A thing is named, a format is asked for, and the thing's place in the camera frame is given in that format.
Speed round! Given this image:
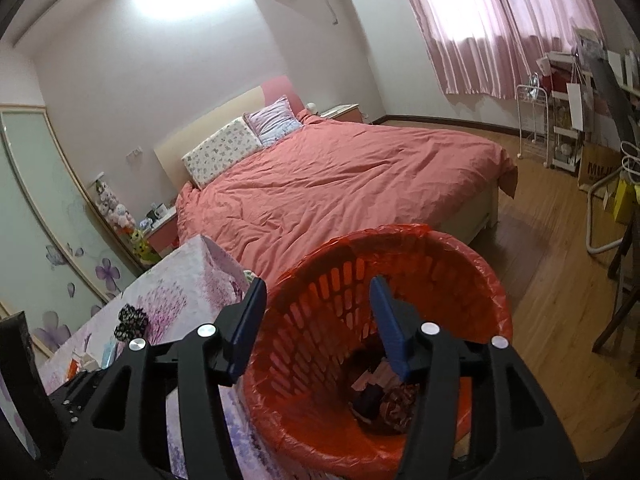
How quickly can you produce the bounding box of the pink striped pillow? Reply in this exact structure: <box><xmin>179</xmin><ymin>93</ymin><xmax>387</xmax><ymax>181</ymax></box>
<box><xmin>243</xmin><ymin>95</ymin><xmax>303</xmax><ymax>148</ymax></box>

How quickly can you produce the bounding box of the red floral fabric item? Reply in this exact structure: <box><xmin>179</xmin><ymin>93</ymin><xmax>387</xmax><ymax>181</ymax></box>
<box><xmin>380</xmin><ymin>385</ymin><xmax>421</xmax><ymax>436</ymax></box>

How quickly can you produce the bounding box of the beige nightstand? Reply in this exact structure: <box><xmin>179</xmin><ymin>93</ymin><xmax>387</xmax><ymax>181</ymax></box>
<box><xmin>319</xmin><ymin>104</ymin><xmax>362</xmax><ymax>123</ymax></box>

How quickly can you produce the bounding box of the bed with salmon duvet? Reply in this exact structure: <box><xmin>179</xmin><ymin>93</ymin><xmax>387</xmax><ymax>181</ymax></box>
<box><xmin>175</xmin><ymin>110</ymin><xmax>518</xmax><ymax>281</ymax></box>

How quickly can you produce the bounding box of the beige pink headboard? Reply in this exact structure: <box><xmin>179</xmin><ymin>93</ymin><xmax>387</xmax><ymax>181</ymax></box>
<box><xmin>152</xmin><ymin>76</ymin><xmax>306</xmax><ymax>191</ymax></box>

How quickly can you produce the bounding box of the pink curtain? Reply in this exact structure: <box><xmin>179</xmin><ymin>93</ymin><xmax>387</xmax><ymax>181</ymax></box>
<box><xmin>390</xmin><ymin>0</ymin><xmax>608</xmax><ymax>98</ymax></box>

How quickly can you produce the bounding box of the black floral cloth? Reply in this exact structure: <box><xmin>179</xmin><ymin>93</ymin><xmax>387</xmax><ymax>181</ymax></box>
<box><xmin>114</xmin><ymin>304</ymin><xmax>150</xmax><ymax>343</ymax></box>

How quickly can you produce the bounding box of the yellow paper bag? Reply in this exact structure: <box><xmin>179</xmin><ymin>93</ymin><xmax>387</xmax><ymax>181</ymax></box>
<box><xmin>612</xmin><ymin>177</ymin><xmax>640</xmax><ymax>226</ymax></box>

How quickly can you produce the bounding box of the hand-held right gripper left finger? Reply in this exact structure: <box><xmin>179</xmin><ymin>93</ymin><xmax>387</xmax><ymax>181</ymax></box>
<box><xmin>52</xmin><ymin>276</ymin><xmax>268</xmax><ymax>480</ymax></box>

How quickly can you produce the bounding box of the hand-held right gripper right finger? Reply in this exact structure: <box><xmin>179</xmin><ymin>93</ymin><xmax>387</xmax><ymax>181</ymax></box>
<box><xmin>369</xmin><ymin>275</ymin><xmax>586</xmax><ymax>480</ymax></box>

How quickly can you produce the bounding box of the wardrobe with flower print door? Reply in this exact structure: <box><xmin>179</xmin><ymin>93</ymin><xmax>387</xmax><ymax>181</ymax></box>
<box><xmin>0</xmin><ymin>105</ymin><xmax>146</xmax><ymax>351</ymax></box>

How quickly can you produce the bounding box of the white metal tube frame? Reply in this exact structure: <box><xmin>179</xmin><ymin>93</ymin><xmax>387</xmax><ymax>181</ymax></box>
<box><xmin>585</xmin><ymin>172</ymin><xmax>631</xmax><ymax>256</ymax></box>

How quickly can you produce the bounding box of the orange laundry basket red liner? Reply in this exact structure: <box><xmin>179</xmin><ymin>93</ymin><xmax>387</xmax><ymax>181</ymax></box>
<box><xmin>243</xmin><ymin>224</ymin><xmax>513</xmax><ymax>480</ymax></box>

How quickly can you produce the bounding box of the white wire rack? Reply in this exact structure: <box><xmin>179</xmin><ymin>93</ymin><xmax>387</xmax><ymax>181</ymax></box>
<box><xmin>515</xmin><ymin>82</ymin><xmax>551</xmax><ymax>158</ymax></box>

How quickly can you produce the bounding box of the white floral pillow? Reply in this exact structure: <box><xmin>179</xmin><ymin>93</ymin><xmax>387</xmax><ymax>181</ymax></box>
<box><xmin>181</xmin><ymin>116</ymin><xmax>264</xmax><ymax>190</ymax></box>

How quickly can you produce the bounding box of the white rolling cart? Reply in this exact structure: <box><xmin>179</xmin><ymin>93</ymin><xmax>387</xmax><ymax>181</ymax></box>
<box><xmin>547</xmin><ymin>52</ymin><xmax>596</xmax><ymax>173</ymax></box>

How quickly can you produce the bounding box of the white paper bag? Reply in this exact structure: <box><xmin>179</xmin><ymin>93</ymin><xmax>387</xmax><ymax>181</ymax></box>
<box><xmin>565</xmin><ymin>80</ymin><xmax>596</xmax><ymax>133</ymax></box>

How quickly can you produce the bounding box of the plush toy bouquet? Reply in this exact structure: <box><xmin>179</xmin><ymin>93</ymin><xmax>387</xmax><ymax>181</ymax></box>
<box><xmin>95</xmin><ymin>180</ymin><xmax>136</xmax><ymax>233</ymax></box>

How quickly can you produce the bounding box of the pink white nightstand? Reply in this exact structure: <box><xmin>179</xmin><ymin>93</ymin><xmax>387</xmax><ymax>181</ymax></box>
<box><xmin>147</xmin><ymin>210</ymin><xmax>180</xmax><ymax>256</ymax></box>

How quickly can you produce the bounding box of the dark wooden chair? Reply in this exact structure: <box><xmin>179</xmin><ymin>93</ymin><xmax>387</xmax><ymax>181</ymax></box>
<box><xmin>592</xmin><ymin>230</ymin><xmax>640</xmax><ymax>356</ymax></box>

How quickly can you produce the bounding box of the yellow green plush toy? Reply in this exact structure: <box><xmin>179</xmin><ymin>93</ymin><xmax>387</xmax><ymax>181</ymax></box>
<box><xmin>127</xmin><ymin>230</ymin><xmax>156</xmax><ymax>266</ymax></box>

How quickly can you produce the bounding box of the brown paper bag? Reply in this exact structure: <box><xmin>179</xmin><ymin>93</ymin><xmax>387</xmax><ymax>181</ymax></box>
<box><xmin>577</xmin><ymin>140</ymin><xmax>623</xmax><ymax>191</ymax></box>

